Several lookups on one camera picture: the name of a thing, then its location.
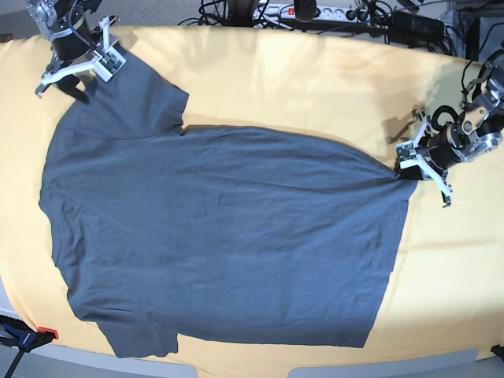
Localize black power adapter brick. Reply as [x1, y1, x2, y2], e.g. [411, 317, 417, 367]
[389, 12, 445, 42]

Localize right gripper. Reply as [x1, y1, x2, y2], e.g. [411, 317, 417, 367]
[35, 15, 118, 105]

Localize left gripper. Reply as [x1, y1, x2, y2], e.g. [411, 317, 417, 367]
[394, 108, 465, 208]

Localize white power strip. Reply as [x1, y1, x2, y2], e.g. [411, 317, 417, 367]
[253, 2, 371, 26]

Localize yellow table cloth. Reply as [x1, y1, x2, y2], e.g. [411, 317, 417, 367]
[1, 27, 503, 377]

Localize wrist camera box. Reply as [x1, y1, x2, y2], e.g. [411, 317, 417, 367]
[395, 141, 417, 163]
[93, 46, 126, 82]

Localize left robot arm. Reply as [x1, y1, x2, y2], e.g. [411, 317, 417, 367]
[395, 49, 503, 207]

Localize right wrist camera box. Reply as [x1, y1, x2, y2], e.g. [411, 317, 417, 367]
[93, 46, 126, 82]

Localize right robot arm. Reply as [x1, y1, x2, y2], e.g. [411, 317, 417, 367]
[27, 0, 126, 104]

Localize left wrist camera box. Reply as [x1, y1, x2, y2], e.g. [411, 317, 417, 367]
[395, 141, 417, 163]

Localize blue-grey T-shirt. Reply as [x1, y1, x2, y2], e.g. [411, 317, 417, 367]
[39, 54, 417, 358]

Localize black clamp at right edge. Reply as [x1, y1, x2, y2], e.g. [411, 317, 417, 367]
[491, 345, 504, 361]

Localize blue clamp with red pad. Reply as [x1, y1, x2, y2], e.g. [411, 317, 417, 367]
[1, 315, 59, 378]

